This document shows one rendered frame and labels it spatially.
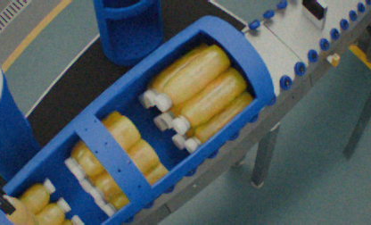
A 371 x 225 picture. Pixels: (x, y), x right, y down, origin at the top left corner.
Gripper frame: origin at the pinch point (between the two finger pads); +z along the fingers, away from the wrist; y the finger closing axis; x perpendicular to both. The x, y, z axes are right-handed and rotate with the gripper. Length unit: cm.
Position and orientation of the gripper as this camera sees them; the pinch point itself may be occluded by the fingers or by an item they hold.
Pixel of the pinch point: (3, 199)
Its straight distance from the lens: 122.6
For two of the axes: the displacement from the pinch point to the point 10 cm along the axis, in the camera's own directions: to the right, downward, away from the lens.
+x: -7.5, 6.1, -2.6
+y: -6.6, -6.7, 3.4
